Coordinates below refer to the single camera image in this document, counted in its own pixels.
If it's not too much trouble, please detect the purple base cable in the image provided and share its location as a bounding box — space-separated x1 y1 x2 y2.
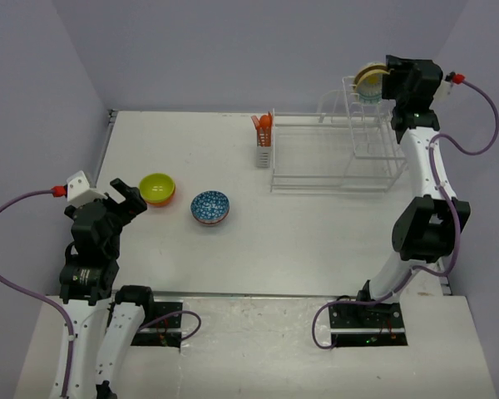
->
139 310 202 354
311 297 396 352

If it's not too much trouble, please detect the orange plastic spoon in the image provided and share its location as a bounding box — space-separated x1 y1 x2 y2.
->
259 115 271 147

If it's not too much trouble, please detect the orange plastic knife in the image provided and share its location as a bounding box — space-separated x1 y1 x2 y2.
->
266 113 273 132

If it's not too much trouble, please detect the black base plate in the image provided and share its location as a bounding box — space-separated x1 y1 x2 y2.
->
329 303 408 348
131 301 183 348

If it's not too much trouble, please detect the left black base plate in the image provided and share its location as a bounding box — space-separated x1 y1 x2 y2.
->
131 301 183 348

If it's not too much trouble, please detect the lime green plastic bowl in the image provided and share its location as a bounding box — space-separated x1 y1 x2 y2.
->
139 173 175 200

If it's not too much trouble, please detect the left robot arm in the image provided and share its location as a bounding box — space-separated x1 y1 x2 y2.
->
50 175 147 398

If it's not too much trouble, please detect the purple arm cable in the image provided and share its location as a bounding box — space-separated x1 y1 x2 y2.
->
0 186 76 399
390 73 499 303

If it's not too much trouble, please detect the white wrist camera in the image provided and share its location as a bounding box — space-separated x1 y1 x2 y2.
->
67 170 107 208
433 71 455 102

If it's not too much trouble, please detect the white cutlery holder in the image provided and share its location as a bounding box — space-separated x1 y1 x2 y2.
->
256 130 272 168

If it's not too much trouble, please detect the white red patterned bowl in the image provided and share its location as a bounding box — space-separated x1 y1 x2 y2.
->
190 190 230 219

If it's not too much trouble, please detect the rearmost grey bowl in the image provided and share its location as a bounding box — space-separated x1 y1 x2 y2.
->
361 62 387 71

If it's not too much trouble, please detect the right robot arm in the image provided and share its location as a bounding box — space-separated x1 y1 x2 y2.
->
354 55 471 327

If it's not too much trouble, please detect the tan yellow rimmed bowl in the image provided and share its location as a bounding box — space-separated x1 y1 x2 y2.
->
353 63 388 105

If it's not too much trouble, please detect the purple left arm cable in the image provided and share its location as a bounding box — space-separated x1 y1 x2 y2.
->
0 186 76 399

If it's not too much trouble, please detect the orange plastic fork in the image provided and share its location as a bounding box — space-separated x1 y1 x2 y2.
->
251 116 263 134

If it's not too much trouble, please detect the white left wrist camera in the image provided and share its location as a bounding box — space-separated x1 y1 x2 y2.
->
67 170 107 208

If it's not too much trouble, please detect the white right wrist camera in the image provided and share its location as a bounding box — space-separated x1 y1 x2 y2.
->
433 71 455 102

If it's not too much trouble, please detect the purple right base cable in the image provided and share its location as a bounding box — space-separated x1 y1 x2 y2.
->
311 297 396 352

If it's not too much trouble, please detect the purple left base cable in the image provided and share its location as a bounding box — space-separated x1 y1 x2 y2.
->
139 310 202 354

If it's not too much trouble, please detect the orange plastic bowl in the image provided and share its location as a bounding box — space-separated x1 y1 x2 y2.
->
145 189 176 207

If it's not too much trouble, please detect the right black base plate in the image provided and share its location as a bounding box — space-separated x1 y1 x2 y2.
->
329 303 408 348

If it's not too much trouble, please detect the orange patterned ceramic bowl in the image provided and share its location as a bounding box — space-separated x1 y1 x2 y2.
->
194 214 228 227

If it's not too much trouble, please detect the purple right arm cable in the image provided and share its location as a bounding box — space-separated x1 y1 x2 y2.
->
390 73 499 303

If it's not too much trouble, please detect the white wire dish rack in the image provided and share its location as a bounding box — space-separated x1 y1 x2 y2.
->
270 76 407 195

